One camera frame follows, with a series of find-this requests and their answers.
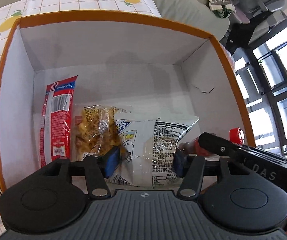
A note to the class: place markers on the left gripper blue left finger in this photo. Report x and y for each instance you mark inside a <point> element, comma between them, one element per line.
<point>111,161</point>

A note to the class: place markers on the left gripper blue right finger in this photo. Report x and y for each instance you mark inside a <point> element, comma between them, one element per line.
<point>180,163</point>

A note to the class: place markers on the yellow fried snack bag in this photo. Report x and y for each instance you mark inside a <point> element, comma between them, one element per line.
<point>95,131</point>

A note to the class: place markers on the white and blue chip bag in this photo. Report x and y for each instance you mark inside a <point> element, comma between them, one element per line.
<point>150,143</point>

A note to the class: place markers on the red and white snack packet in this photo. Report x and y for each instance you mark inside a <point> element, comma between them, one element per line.
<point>56,117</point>

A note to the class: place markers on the orange cardboard box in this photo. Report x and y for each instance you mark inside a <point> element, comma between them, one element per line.
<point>119,58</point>

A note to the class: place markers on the grey office chair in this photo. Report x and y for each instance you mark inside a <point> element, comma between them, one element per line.
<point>265,14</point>

